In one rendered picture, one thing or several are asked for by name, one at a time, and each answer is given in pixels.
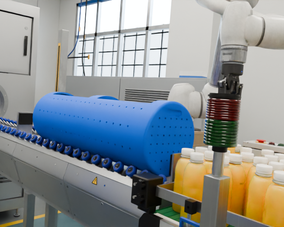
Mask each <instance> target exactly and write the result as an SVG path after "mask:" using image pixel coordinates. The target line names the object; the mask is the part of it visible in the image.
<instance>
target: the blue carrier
mask: <svg viewBox="0 0 284 227"><path fill-rule="evenodd" d="M33 125H34V127H35V130H36V132H37V133H38V134H39V135H40V136H41V137H43V138H44V139H45V140H46V139H49V140H50V141H51V142H53V141H56V142H57V143H58V144H61V143H63V144H65V146H66V147H68V146H72V147H73V149H78V148H79V149H81V150H82V152H86V151H89V152H90V153H91V155H96V154H99V155H100V156H101V158H103V159H106V158H110V159H111V160H112V161H113V162H118V161H121V162H122V163H123V164H124V165H125V166H128V167H129V166H131V165H134V166H135V167H136V168H137V169H138V170H141V171H143V170H149V171H150V172H151V173H152V174H155V175H160V174H163V175H165V176H166V177H169V176H170V175H169V165H170V155H171V154H175V153H181V152H182V148H190V149H192V147H193V143H194V125H193V121H192V117H191V115H190V113H189V111H188V110H187V109H186V108H185V107H184V106H183V105H182V104H181V103H179V102H175V101H166V100H157V101H154V102H152V103H140V102H131V101H121V100H118V99H117V98H114V97H112V96H105V95H94V96H91V97H89V98H88V97H78V96H73V95H72V94H69V93H66V92H52V93H49V94H46V95H45V96H43V97H42V98H41V99H40V100H39V101H38V103H37V104H36V106H35V108H34V111H33Z"/></svg>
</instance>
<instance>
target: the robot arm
mask: <svg viewBox="0 0 284 227"><path fill-rule="evenodd" d="M195 1H196V2H197V3H198V4H199V5H200V6H202V7H204V8H207V9H209V10H211V11H213V12H215V13H217V14H220V16H221V21H220V28H219V33H218V38H217V43H216V48H215V55H214V60H213V65H212V70H211V77H210V82H208V83H207V84H206V85H205V86H204V88H203V90H202V92H197V91H195V88H194V87H193V86H192V85H190V84H189V83H179V84H174V86H173V87H172V89H171V91H170V93H169V96H168V101H175V102H179V103H181V104H182V105H183V106H184V107H185V108H186V109H187V110H188V111H189V113H190V115H191V117H192V121H193V119H195V118H202V119H206V109H207V107H206V106H207V98H209V96H208V94H210V93H224V94H236V95H240V96H241V94H242V88H243V84H240V83H239V76H241V75H243V67H244V65H243V64H245V63H246V60H247V50H248V49H247V48H248V46H256V47H261V48H264V49H272V50H284V16H280V15H277V14H266V15H264V14H261V13H259V12H256V11H254V10H252V9H253V8H254V7H255V6H256V5H257V3H258V1H259V0H195Z"/></svg>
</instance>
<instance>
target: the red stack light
mask: <svg viewBox="0 0 284 227"><path fill-rule="evenodd" d="M206 107H207V109H206V118H208V119H216V120H225V121H239V120H240V110H241V101H240V100H229V99H217V98H207V106H206Z"/></svg>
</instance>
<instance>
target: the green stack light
mask: <svg viewBox="0 0 284 227"><path fill-rule="evenodd" d="M238 131H239V121H225V120H216V119H208V118H206V119H205V131H204V141H203V143H204V144H206V145H210V146H216V147H224V148H235V147H237V145H238V144H237V142H238Z"/></svg>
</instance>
